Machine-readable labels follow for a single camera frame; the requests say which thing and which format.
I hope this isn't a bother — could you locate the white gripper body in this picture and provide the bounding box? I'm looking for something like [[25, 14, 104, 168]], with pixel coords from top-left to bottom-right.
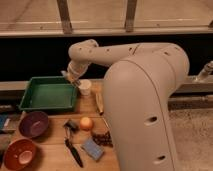
[[67, 67, 83, 83]]

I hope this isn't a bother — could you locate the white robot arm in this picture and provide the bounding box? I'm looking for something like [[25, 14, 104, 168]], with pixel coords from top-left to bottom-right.
[[68, 39, 189, 171]]

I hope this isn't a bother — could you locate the green plastic tray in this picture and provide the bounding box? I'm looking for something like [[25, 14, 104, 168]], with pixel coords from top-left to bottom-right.
[[19, 76, 78, 111]]

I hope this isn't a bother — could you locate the white paper cup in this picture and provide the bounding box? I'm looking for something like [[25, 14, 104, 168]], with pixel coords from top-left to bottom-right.
[[79, 79, 92, 96]]

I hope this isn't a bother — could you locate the orange fruit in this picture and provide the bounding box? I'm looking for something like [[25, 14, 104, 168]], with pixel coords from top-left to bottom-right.
[[79, 117, 94, 131]]

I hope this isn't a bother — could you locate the small black clip tool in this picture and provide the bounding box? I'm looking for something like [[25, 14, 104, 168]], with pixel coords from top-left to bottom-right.
[[64, 119, 79, 133]]

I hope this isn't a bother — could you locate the purple bowl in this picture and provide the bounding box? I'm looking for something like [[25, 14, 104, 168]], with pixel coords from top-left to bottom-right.
[[19, 111, 49, 139]]

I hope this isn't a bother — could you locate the bunch of dark grapes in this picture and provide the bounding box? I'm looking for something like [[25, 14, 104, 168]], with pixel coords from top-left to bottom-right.
[[91, 131, 113, 147]]

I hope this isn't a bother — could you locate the blue sponge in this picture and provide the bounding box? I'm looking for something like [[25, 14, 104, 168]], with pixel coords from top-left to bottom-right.
[[81, 138, 104, 161]]

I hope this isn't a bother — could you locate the blue box at left edge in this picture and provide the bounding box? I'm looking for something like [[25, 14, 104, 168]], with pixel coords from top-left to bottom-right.
[[0, 114, 20, 133]]

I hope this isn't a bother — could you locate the orange bowl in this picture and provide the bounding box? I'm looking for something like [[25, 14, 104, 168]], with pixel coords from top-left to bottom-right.
[[3, 139, 37, 171]]

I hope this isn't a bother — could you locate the black handled knife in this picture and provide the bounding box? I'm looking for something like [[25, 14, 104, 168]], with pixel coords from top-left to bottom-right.
[[65, 138, 83, 168]]

